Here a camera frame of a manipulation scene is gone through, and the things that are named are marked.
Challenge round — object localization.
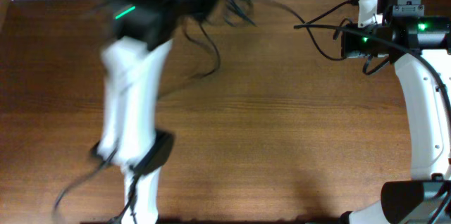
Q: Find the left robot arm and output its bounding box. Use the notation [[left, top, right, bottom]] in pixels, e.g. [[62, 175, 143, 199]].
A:
[[94, 0, 218, 223]]

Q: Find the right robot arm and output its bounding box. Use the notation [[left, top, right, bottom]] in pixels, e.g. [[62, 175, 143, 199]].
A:
[[335, 0, 450, 223]]

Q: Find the thin black cable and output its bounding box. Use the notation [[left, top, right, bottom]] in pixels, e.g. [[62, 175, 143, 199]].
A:
[[225, 0, 353, 62]]

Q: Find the black USB cable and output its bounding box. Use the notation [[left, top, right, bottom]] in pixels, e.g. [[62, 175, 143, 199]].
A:
[[154, 0, 258, 80]]

